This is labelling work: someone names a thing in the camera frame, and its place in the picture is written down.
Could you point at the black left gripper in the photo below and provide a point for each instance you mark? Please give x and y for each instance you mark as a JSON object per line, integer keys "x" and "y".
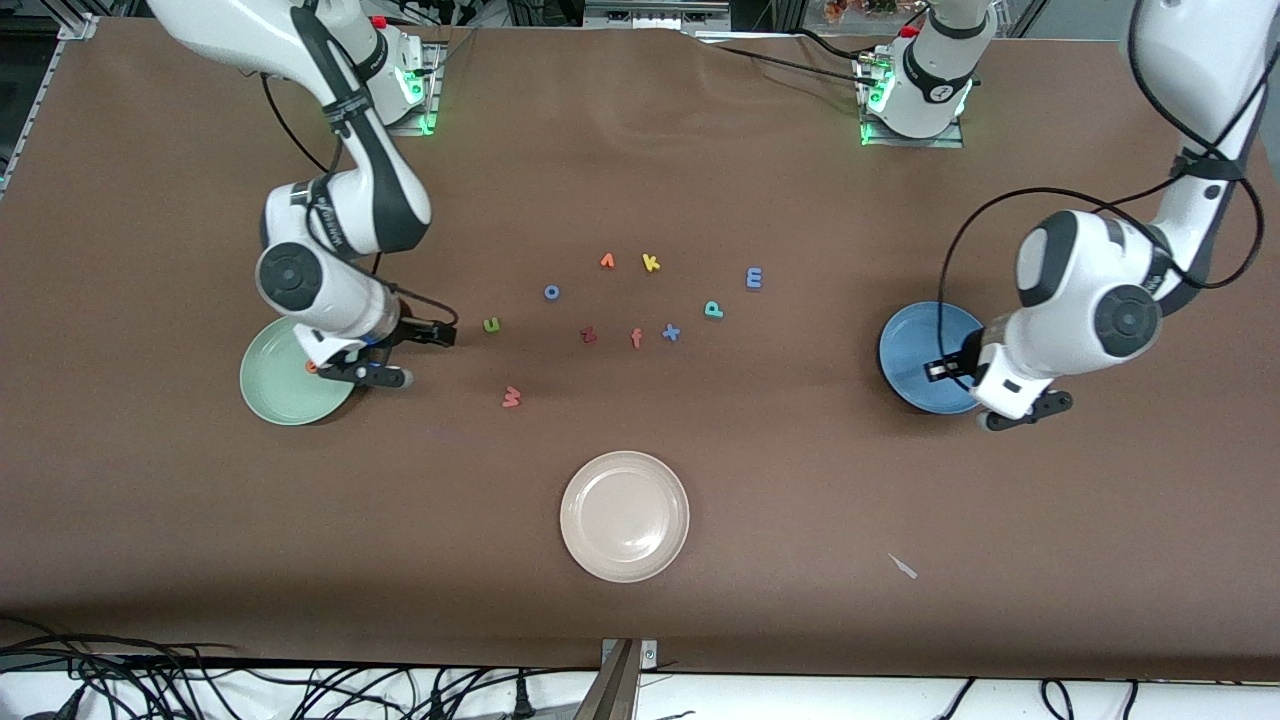
{"x": 962, "y": 361}

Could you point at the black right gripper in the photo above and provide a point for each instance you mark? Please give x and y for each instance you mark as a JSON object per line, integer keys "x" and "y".
{"x": 411, "y": 331}

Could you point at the red foam letter w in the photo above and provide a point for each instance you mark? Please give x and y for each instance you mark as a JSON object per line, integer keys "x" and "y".
{"x": 512, "y": 400}

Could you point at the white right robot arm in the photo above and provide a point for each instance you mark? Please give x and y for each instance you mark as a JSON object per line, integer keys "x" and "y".
{"x": 290, "y": 280}

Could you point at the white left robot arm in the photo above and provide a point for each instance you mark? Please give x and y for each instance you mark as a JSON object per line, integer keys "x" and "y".
{"x": 1050, "y": 345}

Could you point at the blue plate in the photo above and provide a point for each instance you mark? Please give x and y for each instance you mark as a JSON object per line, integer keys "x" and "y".
{"x": 915, "y": 350}

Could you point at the green plate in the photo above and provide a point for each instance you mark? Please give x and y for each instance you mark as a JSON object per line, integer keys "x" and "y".
{"x": 280, "y": 395}

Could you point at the brown table cover sheet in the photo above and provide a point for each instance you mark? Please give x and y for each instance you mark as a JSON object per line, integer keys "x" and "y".
{"x": 800, "y": 500}

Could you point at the white paper scrap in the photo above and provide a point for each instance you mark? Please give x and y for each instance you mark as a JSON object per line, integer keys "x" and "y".
{"x": 905, "y": 568}

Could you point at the beige plate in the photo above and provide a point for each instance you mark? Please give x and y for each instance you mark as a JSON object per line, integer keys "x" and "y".
{"x": 625, "y": 516}

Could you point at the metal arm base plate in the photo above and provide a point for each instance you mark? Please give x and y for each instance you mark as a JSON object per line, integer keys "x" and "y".
{"x": 915, "y": 142}
{"x": 432, "y": 90}

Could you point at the aluminium frame rail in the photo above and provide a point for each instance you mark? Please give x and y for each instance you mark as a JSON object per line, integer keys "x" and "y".
{"x": 655, "y": 14}

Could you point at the aluminium profile post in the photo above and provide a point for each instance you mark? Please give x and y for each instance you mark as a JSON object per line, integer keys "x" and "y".
{"x": 622, "y": 690}

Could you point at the aluminium corner bracket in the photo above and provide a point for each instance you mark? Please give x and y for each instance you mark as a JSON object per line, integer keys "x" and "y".
{"x": 80, "y": 26}

